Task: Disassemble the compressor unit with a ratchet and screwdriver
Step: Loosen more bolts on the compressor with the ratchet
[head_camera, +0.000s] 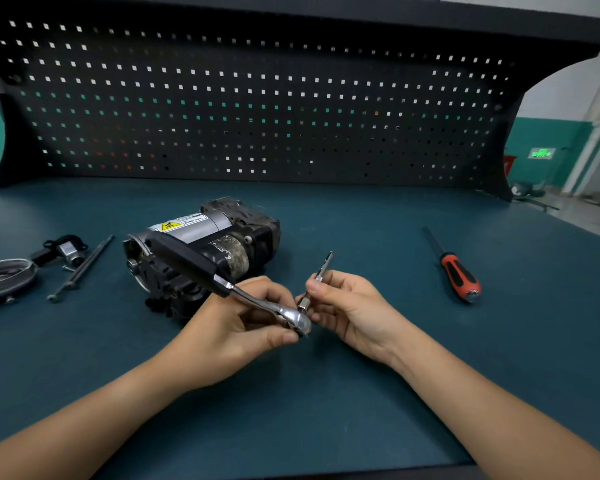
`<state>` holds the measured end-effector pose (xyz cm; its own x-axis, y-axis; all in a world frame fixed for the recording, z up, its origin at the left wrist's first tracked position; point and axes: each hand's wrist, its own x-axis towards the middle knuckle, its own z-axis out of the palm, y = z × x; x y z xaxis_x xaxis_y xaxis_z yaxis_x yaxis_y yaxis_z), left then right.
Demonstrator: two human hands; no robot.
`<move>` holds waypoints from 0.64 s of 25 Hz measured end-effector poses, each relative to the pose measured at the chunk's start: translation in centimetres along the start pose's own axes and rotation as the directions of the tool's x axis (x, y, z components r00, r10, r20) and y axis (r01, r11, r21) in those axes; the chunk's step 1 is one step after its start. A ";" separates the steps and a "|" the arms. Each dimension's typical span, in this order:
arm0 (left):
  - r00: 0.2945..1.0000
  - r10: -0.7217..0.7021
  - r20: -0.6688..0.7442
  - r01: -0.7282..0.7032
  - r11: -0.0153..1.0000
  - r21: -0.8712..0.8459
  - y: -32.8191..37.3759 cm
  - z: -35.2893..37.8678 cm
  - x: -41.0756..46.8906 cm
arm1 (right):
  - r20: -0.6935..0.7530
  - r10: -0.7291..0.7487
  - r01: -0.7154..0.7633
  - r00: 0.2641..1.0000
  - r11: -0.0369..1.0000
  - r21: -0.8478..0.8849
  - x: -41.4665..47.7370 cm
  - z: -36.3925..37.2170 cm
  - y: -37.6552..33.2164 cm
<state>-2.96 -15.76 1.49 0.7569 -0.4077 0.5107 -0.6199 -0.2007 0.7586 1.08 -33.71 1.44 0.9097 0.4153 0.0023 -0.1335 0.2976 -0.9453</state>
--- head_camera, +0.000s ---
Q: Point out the person's right hand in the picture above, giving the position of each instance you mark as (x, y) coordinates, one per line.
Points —
(360, 314)

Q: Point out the person's left hand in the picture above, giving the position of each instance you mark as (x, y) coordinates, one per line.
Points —
(220, 339)

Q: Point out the person's left thumb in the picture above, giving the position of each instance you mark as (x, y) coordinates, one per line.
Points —
(267, 342)

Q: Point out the person's right thumb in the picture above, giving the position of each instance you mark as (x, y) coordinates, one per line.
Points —
(330, 289)

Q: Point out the silver socket bit extension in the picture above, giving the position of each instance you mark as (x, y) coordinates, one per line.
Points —
(316, 280)

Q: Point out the person's left forearm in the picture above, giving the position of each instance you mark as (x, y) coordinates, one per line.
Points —
(75, 429)

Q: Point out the person's right forearm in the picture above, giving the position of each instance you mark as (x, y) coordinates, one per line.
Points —
(500, 419)

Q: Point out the black air compressor motor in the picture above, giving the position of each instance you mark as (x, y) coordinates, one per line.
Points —
(200, 254)

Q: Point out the red and black screwdriver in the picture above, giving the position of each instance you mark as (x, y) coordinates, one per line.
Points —
(455, 272)

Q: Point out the black pegboard back panel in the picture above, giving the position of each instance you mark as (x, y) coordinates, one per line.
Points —
(260, 104)

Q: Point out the long metal bolt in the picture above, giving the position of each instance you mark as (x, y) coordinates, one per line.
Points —
(80, 269)

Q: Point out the red object behind bench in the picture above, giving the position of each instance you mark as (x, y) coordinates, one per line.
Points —
(508, 164)

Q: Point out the dark round floor object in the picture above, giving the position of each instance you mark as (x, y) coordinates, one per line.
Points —
(527, 190)

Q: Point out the green exit sign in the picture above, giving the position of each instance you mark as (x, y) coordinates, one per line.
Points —
(541, 153)

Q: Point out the round metal cover plate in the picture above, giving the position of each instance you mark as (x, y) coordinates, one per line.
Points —
(5, 279)

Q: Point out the black overhead shelf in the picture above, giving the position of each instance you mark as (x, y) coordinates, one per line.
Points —
(330, 14)

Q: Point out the black bracket with metal fitting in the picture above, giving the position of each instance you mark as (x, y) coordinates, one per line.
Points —
(62, 249)

